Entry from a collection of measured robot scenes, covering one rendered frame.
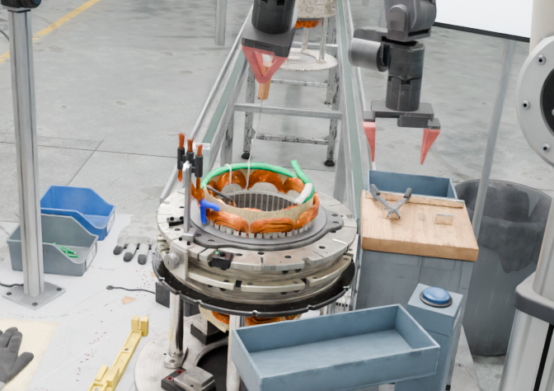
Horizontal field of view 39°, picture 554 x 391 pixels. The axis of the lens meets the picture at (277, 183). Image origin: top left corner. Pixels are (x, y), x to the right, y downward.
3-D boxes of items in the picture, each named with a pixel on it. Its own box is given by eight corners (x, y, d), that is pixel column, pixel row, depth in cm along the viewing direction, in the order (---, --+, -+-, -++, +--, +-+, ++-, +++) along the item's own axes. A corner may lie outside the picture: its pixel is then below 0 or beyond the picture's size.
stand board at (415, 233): (360, 200, 149) (361, 189, 148) (462, 211, 148) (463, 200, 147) (360, 249, 131) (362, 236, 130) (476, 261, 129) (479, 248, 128)
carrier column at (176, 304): (170, 352, 141) (171, 248, 133) (183, 353, 141) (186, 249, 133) (167, 360, 138) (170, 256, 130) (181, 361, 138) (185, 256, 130)
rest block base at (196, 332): (240, 332, 148) (240, 322, 148) (205, 346, 143) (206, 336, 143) (223, 319, 152) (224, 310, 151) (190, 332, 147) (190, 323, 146)
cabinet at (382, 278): (346, 319, 159) (360, 201, 149) (438, 330, 158) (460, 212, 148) (345, 379, 141) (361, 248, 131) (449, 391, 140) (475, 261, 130)
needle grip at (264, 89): (255, 93, 120) (260, 61, 115) (266, 92, 120) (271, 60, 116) (259, 100, 119) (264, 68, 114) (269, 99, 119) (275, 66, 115)
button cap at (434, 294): (420, 300, 118) (420, 294, 117) (425, 288, 121) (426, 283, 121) (446, 308, 117) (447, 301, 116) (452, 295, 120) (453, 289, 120)
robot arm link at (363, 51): (406, 7, 122) (434, 2, 128) (345, -3, 129) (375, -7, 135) (398, 82, 126) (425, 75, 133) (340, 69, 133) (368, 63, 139)
